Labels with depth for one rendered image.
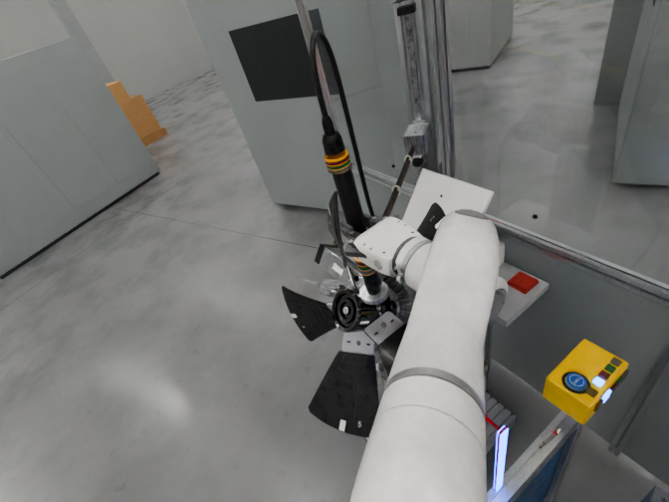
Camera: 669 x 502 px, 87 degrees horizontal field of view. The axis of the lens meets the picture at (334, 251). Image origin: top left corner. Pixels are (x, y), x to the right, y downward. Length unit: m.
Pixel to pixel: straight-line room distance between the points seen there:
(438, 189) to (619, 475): 1.50
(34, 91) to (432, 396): 5.98
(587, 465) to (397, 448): 1.88
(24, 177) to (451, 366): 5.84
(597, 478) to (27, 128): 6.24
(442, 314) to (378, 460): 0.18
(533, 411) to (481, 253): 1.78
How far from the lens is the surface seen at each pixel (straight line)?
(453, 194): 1.12
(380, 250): 0.61
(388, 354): 0.92
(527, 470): 1.15
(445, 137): 1.49
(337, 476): 2.11
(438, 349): 0.36
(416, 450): 0.28
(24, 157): 5.99
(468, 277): 0.43
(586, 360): 1.07
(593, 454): 2.15
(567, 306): 1.60
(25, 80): 6.09
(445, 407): 0.31
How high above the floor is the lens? 1.94
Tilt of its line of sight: 38 degrees down
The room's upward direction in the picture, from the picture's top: 19 degrees counter-clockwise
